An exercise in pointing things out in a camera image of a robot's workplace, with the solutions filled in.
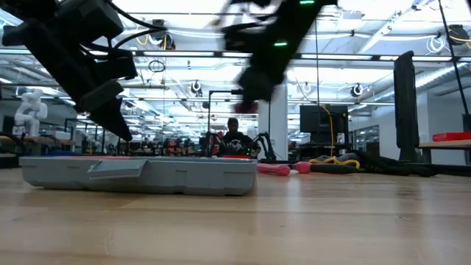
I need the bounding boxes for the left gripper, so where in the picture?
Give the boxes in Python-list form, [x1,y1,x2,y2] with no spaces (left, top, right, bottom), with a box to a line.
[1,20,134,143]

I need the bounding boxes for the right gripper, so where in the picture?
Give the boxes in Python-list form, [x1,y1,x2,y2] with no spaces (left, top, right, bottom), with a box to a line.
[235,51,295,107]

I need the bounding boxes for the red handled hammer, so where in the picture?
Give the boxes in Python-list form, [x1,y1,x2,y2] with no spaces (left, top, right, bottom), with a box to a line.
[256,163,292,177]

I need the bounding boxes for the grey plastic tool case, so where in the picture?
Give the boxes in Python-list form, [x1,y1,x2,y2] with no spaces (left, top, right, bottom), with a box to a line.
[18,155,258,197]

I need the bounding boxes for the red handled pliers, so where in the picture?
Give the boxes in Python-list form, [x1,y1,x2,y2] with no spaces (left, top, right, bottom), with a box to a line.
[294,160,361,175]

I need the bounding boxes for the white building column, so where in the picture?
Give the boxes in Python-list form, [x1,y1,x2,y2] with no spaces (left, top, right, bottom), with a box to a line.
[257,82,289,161]

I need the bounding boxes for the person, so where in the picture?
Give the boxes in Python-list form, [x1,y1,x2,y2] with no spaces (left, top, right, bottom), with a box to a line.
[220,117,258,158]

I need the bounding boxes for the black monitor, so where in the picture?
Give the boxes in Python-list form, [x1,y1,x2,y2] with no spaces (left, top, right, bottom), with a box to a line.
[300,105,350,145]

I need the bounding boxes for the wooden background workbench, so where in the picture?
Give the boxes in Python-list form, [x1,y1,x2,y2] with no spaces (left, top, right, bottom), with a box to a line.
[0,135,77,158]

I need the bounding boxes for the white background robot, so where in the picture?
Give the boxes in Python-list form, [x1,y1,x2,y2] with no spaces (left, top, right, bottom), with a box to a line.
[13,89,49,138]

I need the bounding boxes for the wooden side table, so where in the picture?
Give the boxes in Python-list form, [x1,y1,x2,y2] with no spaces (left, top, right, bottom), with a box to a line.
[418,139,471,165]

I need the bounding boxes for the distant red bin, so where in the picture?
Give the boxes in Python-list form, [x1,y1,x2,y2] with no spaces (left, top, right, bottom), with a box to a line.
[432,131,471,143]

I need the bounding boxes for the thin black pole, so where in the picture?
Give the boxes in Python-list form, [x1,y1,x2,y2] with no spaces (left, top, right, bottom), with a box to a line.
[437,0,471,116]

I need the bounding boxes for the black camera stand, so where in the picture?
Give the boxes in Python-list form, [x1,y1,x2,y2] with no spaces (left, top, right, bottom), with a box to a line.
[207,88,244,133]

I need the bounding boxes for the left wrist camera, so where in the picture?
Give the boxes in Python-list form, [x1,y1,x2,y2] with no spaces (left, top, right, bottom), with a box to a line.
[85,49,139,81]

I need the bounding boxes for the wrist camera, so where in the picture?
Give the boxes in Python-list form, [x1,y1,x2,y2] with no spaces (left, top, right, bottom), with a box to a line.
[220,21,266,52]
[85,49,139,81]

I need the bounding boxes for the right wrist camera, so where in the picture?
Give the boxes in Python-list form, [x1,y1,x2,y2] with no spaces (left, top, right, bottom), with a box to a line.
[220,21,266,52]

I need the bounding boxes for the yellow hanging cable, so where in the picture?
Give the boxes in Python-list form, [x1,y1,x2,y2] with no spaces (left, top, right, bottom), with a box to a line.
[319,105,334,158]

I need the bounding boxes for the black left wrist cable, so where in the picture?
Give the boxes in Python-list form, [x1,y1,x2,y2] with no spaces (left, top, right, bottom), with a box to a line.
[105,0,169,52]

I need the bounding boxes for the black upright post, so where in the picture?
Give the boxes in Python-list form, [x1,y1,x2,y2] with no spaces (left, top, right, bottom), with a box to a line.
[392,50,421,163]

